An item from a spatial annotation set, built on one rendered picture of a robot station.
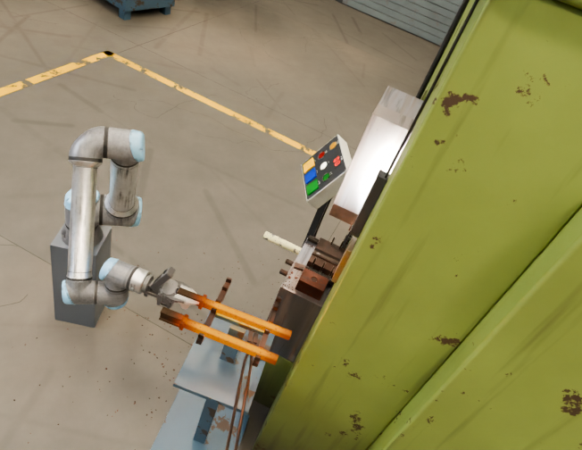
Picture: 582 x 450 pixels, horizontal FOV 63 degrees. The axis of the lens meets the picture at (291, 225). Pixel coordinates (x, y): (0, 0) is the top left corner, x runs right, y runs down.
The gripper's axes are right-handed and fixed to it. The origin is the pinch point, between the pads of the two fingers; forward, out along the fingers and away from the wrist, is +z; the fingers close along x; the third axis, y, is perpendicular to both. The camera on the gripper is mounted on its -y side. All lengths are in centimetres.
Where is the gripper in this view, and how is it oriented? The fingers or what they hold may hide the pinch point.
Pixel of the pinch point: (197, 299)
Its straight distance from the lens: 181.3
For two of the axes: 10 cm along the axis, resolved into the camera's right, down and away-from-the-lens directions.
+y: -2.7, 7.2, 6.3
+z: 9.3, 3.6, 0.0
